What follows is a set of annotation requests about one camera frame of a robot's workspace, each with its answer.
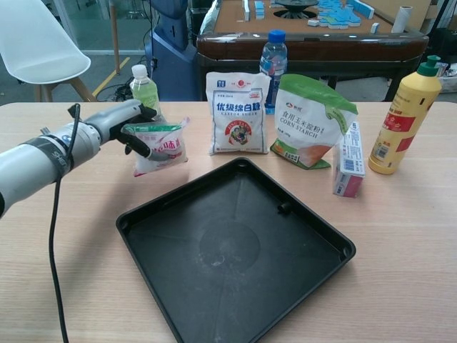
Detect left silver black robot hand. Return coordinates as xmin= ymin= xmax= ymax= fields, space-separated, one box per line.
xmin=85 ymin=99 xmax=171 ymax=161

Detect small pink seasoning bag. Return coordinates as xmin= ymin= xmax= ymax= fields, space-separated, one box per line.
xmin=132 ymin=116 xmax=191 ymax=179

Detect black square plastic tray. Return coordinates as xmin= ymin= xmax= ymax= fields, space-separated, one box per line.
xmin=116 ymin=156 xmax=357 ymax=343

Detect clear bottle green label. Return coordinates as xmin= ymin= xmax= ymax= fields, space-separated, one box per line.
xmin=129 ymin=64 xmax=164 ymax=124

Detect blue machine body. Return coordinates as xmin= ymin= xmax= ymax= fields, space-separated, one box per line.
xmin=149 ymin=0 xmax=201 ymax=103

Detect white chair wooden legs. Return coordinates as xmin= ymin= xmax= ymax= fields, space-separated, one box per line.
xmin=0 ymin=0 xmax=99 ymax=103

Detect white sugar bag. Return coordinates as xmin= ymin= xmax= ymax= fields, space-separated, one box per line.
xmin=208 ymin=71 xmax=271 ymax=156

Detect clear bottle blue cap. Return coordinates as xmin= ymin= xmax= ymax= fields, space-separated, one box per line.
xmin=259 ymin=29 xmax=288 ymax=115

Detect green white corn starch bag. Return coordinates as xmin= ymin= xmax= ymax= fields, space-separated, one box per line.
xmin=270 ymin=74 xmax=359 ymax=172

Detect black mahjong table centre disc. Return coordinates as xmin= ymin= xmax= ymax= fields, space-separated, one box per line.
xmin=270 ymin=0 xmax=319 ymax=19

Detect dark wood mahjong table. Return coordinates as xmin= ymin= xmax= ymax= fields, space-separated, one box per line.
xmin=196 ymin=0 xmax=430 ymax=103

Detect white pink carton box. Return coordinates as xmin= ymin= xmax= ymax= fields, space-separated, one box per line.
xmin=331 ymin=120 xmax=367 ymax=199

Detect blue mahjong tile pile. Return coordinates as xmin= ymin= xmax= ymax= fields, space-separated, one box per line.
xmin=316 ymin=0 xmax=374 ymax=30

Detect yellow bottle green cap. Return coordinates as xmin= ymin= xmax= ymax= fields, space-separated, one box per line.
xmin=367 ymin=55 xmax=443 ymax=176

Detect white paper roll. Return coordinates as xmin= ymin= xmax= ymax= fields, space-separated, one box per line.
xmin=392 ymin=5 xmax=413 ymax=34

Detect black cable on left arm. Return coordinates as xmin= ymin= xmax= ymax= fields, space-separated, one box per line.
xmin=49 ymin=103 xmax=81 ymax=343

